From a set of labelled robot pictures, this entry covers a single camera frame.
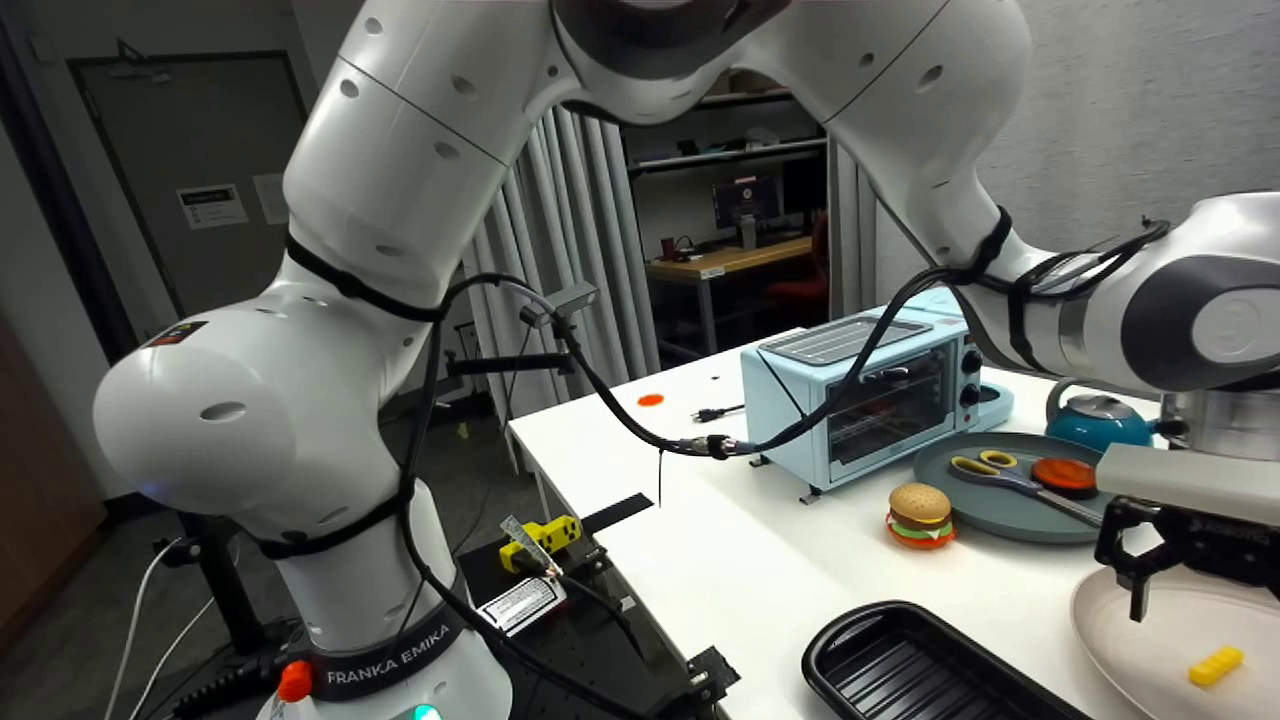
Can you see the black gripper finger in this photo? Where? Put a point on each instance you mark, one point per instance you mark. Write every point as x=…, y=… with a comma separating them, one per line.
x=1143, y=588

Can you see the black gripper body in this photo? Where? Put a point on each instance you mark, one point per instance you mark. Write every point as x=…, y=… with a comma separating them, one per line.
x=1200, y=547

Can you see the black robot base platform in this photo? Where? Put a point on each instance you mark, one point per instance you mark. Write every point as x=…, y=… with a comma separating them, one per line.
x=586, y=666

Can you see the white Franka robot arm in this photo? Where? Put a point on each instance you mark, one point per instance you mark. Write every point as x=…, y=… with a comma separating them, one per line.
x=265, y=403

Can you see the beige plate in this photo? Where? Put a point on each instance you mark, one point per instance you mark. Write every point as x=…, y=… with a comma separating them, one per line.
x=1146, y=666

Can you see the dark grey plate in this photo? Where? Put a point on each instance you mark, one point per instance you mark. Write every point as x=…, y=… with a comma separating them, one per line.
x=1003, y=513

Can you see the black plastic tray bin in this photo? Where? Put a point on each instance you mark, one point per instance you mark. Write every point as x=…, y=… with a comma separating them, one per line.
x=921, y=666

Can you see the yellow toy fry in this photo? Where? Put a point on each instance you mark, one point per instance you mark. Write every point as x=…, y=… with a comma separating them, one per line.
x=1214, y=666

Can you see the red round toy slice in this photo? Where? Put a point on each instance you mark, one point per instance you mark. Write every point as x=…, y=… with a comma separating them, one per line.
x=1067, y=473

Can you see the teal kettle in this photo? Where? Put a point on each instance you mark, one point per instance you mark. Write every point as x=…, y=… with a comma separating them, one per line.
x=1102, y=425

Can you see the toy burger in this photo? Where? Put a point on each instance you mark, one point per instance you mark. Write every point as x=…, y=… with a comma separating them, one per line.
x=921, y=513

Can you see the light blue toaster oven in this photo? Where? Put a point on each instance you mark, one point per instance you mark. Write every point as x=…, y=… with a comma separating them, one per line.
x=864, y=403

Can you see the small orange disc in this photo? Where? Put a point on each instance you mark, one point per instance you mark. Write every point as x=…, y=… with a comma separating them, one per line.
x=648, y=397

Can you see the wooden background desk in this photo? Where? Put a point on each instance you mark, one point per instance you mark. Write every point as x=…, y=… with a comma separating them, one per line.
x=724, y=263

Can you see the yellow black clamp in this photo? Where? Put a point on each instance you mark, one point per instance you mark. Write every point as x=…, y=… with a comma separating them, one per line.
x=543, y=538

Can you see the white curtain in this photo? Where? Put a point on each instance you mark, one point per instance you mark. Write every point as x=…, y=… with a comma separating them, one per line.
x=602, y=241

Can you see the white bottle orange cap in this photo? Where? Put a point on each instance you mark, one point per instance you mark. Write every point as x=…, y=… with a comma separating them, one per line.
x=290, y=688

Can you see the brown wooden panel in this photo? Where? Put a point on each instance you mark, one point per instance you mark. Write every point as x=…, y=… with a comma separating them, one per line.
x=42, y=492

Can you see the silver metal bracket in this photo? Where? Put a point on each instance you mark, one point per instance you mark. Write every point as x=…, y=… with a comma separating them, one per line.
x=523, y=606

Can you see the grey camera on stand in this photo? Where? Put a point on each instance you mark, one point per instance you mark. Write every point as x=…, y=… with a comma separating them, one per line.
x=559, y=300

